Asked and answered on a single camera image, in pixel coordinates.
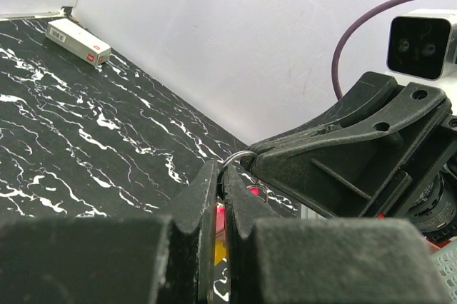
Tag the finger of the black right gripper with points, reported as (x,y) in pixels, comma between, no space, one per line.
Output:
(367,96)

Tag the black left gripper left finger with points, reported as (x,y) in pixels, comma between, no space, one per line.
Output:
(164,258)

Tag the keyring with pink strap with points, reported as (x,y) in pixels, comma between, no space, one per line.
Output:
(239,202)

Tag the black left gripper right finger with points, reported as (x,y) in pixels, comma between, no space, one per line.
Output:
(338,260)

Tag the yellow key tag with key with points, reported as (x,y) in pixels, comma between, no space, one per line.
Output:
(220,251)

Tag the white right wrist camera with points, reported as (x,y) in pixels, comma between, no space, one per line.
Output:
(422,43)

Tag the small white red box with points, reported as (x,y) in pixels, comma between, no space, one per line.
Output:
(78,41)

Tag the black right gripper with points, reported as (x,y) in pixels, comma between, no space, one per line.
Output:
(399,162)

